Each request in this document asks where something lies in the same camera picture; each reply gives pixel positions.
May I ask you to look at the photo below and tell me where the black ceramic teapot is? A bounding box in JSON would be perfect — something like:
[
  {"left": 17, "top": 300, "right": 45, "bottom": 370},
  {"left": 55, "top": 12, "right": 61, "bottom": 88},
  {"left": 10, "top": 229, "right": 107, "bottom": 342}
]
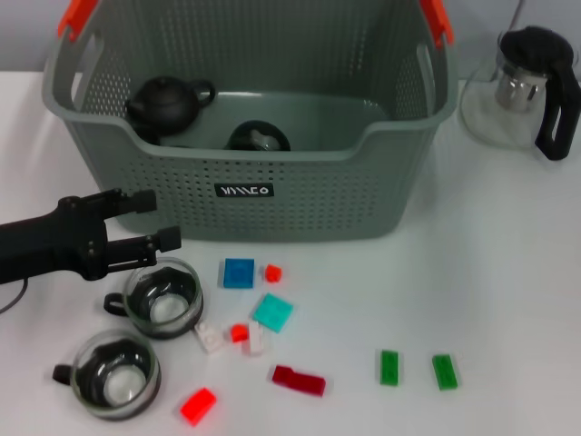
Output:
[{"left": 124, "top": 75, "right": 217, "bottom": 137}]

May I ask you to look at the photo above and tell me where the green rectangular brick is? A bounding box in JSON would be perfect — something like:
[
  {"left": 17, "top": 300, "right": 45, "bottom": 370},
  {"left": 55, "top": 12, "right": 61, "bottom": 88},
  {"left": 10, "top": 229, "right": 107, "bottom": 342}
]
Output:
[
  {"left": 430, "top": 353, "right": 461, "bottom": 391},
  {"left": 379, "top": 349, "right": 402, "bottom": 387}
]

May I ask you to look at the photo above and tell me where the orange bin handle clip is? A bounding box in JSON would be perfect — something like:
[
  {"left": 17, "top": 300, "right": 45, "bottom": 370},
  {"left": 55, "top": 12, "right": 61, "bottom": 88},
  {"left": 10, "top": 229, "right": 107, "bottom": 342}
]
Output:
[
  {"left": 57, "top": 0, "right": 100, "bottom": 43},
  {"left": 417, "top": 0, "right": 456, "bottom": 49}
]

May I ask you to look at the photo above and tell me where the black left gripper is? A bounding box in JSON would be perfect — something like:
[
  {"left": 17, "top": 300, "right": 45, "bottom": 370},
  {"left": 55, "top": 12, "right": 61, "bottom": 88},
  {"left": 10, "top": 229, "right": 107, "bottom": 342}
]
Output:
[{"left": 0, "top": 188, "right": 182, "bottom": 285}]

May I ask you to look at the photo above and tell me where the teal square brick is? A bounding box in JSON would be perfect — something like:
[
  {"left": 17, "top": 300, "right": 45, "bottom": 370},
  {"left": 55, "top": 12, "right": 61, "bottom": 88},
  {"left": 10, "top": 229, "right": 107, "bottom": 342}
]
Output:
[{"left": 251, "top": 292, "right": 295, "bottom": 336}]

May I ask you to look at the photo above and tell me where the white narrow brick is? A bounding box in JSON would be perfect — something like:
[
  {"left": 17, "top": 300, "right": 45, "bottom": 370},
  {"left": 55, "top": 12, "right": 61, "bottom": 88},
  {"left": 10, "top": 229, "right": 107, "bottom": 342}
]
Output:
[{"left": 242, "top": 320, "right": 267, "bottom": 358}]

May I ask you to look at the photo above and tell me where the gray perforated storage bin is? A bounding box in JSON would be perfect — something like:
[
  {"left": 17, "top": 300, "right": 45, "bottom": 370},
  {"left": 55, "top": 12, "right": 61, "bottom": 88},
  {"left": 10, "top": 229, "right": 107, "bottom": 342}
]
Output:
[{"left": 41, "top": 0, "right": 457, "bottom": 243}]

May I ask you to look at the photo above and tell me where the blue square brick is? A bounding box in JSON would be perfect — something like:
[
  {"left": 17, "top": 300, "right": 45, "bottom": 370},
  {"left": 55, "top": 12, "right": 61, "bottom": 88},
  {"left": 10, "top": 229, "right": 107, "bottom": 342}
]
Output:
[{"left": 222, "top": 258, "right": 256, "bottom": 290}]

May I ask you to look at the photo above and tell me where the glass teacup with black holder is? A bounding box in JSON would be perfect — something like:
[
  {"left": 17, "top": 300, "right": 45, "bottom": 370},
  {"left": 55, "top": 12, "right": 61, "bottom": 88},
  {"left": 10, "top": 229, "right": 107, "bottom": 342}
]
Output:
[
  {"left": 225, "top": 119, "right": 292, "bottom": 153},
  {"left": 52, "top": 329, "right": 162, "bottom": 421},
  {"left": 103, "top": 256, "right": 204, "bottom": 341}
]

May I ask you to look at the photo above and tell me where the dark red long brick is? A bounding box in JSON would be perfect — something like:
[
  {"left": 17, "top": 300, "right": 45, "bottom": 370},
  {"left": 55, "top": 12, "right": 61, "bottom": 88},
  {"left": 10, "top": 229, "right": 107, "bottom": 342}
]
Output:
[{"left": 271, "top": 364, "right": 327, "bottom": 399}]

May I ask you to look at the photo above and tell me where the white square brick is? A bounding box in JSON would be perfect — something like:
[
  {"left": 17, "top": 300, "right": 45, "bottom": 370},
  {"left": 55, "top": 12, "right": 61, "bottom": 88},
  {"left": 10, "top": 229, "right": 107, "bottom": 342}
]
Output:
[{"left": 194, "top": 321, "right": 227, "bottom": 355}]

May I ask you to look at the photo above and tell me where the glass pitcher with black lid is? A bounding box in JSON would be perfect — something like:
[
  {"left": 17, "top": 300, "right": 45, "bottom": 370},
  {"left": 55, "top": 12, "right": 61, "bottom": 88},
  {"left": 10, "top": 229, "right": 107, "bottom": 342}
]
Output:
[{"left": 458, "top": 25, "right": 581, "bottom": 163}]

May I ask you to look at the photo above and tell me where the bright red slope brick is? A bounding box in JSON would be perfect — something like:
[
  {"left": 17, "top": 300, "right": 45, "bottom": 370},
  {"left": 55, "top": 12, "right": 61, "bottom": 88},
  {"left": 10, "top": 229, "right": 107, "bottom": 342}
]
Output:
[{"left": 179, "top": 386, "right": 218, "bottom": 427}]

